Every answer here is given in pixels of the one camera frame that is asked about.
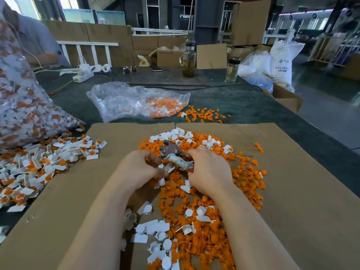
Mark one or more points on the person's left hand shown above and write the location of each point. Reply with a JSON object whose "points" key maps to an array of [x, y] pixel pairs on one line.
{"points": [[138, 170]]}

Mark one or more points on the person's right hand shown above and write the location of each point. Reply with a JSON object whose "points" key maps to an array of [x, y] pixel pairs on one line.
{"points": [[209, 170]]}

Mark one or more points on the orange white plastic piece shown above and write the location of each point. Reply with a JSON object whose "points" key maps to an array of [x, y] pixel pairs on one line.
{"points": [[100, 144], [92, 157]]}

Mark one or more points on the pile of orange and white parts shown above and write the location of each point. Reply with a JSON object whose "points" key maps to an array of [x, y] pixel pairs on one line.
{"points": [[197, 219]]}

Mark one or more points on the pile of assembled white-orange parts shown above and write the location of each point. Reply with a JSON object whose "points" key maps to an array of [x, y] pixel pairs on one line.
{"points": [[34, 168]]}

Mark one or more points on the person's right forearm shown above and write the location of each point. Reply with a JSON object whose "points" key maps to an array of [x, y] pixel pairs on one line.
{"points": [[256, 241]]}

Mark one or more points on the scatter of orange offcuts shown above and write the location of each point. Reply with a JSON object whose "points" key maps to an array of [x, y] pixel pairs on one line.
{"points": [[205, 114]]}

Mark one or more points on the small clear plastic bag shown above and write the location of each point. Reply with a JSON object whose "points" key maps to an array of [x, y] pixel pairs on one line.
{"points": [[118, 101]]}

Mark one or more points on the brown cardboard sheet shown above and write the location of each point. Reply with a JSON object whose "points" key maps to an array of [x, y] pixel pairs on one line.
{"points": [[320, 194], [59, 205]]}

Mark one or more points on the black phone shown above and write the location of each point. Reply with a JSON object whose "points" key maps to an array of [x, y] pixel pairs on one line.
{"points": [[156, 69]]}

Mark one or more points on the glass bottle with black lid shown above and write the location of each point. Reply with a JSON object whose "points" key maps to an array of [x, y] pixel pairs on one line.
{"points": [[233, 70]]}

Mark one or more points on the open brown cardboard box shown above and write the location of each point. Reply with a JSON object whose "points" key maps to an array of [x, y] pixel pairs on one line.
{"points": [[284, 99]]}

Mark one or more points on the clear blue plastic bag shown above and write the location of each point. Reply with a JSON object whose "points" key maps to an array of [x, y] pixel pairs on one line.
{"points": [[256, 72]]}

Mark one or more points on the white power strip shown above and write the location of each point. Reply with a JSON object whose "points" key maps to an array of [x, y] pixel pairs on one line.
{"points": [[84, 74]]}

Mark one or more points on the glass tea jar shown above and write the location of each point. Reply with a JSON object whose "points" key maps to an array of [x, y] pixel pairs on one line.
{"points": [[189, 59]]}

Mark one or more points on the flat brown cardboard panel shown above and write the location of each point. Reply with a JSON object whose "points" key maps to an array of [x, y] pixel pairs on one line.
{"points": [[212, 56]]}

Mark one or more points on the open cardboard box with paper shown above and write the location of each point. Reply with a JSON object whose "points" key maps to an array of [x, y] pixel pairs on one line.
{"points": [[169, 58]]}

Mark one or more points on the large clear bag of seals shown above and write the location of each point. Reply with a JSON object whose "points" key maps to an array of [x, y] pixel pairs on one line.
{"points": [[28, 109]]}

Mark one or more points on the row of upright cardboard sheets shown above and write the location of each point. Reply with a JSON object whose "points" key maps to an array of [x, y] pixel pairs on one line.
{"points": [[122, 37]]}

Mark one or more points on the white woven sack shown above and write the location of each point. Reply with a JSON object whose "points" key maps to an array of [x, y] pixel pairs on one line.
{"points": [[287, 59]]}

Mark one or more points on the dark steel pillar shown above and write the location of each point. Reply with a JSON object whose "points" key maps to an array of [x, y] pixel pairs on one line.
{"points": [[209, 20]]}

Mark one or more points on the tall brown cardboard box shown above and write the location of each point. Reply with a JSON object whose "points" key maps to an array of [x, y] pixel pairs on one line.
{"points": [[251, 23]]}

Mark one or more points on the white metal rack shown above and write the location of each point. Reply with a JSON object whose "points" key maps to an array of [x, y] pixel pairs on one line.
{"points": [[336, 47]]}

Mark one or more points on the white railing frame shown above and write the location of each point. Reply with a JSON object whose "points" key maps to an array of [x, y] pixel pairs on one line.
{"points": [[88, 43]]}

